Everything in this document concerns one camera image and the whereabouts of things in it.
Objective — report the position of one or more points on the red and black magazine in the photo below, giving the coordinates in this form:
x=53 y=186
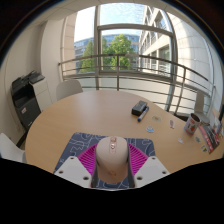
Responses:
x=210 y=138

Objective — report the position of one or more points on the small white sticker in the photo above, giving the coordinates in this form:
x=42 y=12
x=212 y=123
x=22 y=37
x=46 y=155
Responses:
x=180 y=140

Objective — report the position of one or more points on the yellow and blue sticker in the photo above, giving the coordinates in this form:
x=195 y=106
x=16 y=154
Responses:
x=204 y=148

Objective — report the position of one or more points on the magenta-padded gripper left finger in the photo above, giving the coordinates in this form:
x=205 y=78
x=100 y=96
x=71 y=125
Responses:
x=85 y=160

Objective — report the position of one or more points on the pale pink computer mouse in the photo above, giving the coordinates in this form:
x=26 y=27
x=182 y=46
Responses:
x=112 y=158

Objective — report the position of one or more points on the metal balcony railing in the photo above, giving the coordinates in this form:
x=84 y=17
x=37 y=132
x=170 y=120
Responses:
x=133 y=68

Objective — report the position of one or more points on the black whiteboard eraser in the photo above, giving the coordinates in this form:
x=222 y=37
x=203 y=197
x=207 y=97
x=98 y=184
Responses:
x=139 y=108

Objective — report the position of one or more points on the small blue sticker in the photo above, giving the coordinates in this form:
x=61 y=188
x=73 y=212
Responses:
x=150 y=128

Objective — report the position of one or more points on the blue marker pen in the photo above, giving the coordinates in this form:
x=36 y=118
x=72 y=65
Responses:
x=143 y=114

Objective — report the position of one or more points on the black and white printer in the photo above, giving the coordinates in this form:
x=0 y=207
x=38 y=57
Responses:
x=26 y=100

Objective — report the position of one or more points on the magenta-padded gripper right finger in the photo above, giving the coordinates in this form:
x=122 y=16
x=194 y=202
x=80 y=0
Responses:
x=140 y=161

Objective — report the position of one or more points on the white chair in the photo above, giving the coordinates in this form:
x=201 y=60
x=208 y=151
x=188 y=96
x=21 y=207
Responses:
x=68 y=89
x=10 y=150
x=200 y=105

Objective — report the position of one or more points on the dark blue patterned mouse pad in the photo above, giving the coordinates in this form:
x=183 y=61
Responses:
x=80 y=141

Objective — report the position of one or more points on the round pale green sticker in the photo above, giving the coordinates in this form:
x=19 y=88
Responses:
x=156 y=118

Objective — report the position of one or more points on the strawberry print mug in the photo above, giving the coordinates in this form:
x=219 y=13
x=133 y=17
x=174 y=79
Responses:
x=191 y=125

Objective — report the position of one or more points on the long white purple sticker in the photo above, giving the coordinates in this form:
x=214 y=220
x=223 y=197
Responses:
x=172 y=124

